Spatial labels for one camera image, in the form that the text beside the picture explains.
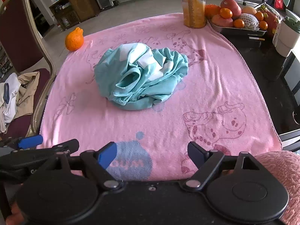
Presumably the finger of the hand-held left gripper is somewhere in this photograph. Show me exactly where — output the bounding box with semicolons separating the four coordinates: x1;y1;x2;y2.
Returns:
35;139;80;160
0;135;44;152

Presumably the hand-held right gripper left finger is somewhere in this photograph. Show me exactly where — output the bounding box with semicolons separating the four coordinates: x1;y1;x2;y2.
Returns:
55;142;123;191

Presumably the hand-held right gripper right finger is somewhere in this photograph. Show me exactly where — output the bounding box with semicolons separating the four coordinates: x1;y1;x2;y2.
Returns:
181;142;261;191

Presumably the teal shirt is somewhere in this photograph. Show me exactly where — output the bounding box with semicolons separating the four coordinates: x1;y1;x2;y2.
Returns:
94;44;189;111

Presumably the white garment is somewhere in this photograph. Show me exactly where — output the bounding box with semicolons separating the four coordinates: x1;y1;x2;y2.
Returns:
0;73;20;133

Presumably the pink printed towel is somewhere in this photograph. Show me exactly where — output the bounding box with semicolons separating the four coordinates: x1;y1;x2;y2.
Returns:
37;13;283;183

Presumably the bumpy orange citrus fruit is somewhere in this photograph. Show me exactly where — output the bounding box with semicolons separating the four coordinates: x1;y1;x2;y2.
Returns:
65;27;84;51

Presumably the metal fruit tray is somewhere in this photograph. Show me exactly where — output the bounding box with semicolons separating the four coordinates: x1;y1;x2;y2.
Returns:
206;17;268;37

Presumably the pink apple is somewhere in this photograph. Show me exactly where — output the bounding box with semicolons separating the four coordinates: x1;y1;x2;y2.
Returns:
212;14;234;28

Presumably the orange juice bottle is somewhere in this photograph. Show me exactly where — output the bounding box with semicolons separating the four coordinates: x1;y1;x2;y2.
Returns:
180;0;207;29

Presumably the brown wooden cabinet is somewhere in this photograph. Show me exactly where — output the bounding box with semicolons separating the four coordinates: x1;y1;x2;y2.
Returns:
49;0;101;31

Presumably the fruit in white foam net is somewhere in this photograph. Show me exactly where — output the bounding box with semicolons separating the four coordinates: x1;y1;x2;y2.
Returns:
238;13;259;30

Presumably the white cup with green lid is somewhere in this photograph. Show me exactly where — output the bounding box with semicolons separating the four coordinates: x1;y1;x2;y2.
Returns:
272;16;300;57

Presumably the peach-coloured fruit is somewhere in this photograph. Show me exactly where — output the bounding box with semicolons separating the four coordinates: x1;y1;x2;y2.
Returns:
241;6;257;16

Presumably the red dragon fruit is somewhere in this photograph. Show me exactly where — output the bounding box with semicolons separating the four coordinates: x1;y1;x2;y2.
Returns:
256;5;280;37

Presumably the maroon chair with beige frame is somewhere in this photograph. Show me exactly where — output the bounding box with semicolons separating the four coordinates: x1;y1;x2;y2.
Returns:
0;0;57;141

